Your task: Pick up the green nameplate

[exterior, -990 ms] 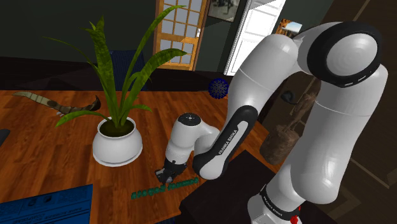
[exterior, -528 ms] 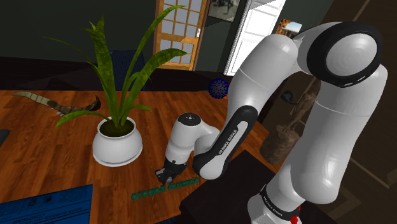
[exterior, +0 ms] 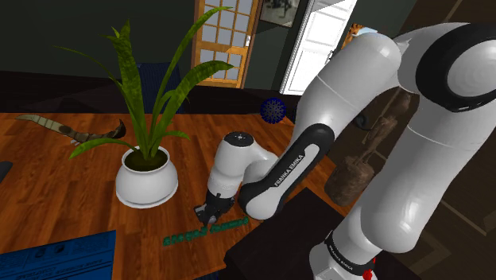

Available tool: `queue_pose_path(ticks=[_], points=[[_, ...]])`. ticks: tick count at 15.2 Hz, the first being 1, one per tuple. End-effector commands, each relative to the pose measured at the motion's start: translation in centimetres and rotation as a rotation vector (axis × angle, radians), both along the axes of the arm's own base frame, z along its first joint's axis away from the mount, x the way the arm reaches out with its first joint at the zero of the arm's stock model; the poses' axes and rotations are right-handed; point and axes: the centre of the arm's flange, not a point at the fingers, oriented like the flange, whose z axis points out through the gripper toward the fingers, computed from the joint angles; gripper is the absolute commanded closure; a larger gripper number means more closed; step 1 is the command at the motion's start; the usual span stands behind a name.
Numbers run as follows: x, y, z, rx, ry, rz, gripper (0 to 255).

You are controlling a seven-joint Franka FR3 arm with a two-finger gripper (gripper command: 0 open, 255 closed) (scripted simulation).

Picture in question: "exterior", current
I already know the dark blue chair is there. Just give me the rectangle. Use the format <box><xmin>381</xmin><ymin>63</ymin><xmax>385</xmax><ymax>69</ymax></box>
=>
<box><xmin>136</xmin><ymin>61</ymin><xmax>186</xmax><ymax>115</ymax></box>

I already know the green plant in white pot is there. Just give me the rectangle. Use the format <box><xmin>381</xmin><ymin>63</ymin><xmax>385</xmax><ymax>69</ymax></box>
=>
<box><xmin>53</xmin><ymin>5</ymin><xmax>234</xmax><ymax>209</ymax></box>

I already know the green ridged stick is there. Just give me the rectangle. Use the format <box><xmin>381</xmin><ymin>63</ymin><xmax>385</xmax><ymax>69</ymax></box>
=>
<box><xmin>162</xmin><ymin>216</ymin><xmax>250</xmax><ymax>247</ymax></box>

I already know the dark flat object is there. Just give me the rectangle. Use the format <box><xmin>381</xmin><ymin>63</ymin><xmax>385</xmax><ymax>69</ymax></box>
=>
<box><xmin>0</xmin><ymin>161</ymin><xmax>14</xmax><ymax>184</ymax></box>

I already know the dark framed wall picture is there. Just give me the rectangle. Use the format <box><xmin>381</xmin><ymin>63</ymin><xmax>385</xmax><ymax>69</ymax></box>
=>
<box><xmin>258</xmin><ymin>0</ymin><xmax>301</xmax><ymax>29</ymax></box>

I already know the brown wooden floor sculpture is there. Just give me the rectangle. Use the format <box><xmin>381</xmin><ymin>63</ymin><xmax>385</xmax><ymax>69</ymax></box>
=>
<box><xmin>323</xmin><ymin>91</ymin><xmax>413</xmax><ymax>208</ymax></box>

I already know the white panel door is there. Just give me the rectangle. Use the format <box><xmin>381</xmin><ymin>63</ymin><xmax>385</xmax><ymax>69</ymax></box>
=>
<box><xmin>278</xmin><ymin>0</ymin><xmax>358</xmax><ymax>96</ymax></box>

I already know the wooden glazed door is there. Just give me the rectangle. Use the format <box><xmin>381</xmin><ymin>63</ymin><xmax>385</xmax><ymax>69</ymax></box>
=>
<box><xmin>191</xmin><ymin>0</ymin><xmax>264</xmax><ymax>89</ymax></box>

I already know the brown striped curved horn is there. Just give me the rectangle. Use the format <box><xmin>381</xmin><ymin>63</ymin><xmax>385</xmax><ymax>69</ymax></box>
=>
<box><xmin>14</xmin><ymin>113</ymin><xmax>128</xmax><ymax>146</ymax></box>

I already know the dark robot stand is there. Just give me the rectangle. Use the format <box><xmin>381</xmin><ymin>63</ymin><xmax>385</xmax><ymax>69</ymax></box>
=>
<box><xmin>223</xmin><ymin>187</ymin><xmax>424</xmax><ymax>280</ymax></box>

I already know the blue spiky ball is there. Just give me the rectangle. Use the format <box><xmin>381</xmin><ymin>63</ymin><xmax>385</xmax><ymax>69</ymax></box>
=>
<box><xmin>259</xmin><ymin>97</ymin><xmax>288</xmax><ymax>125</ymax></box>

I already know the blue printed box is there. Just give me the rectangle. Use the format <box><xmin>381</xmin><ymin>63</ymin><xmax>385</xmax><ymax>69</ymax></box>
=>
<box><xmin>0</xmin><ymin>229</ymin><xmax>118</xmax><ymax>280</ymax></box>

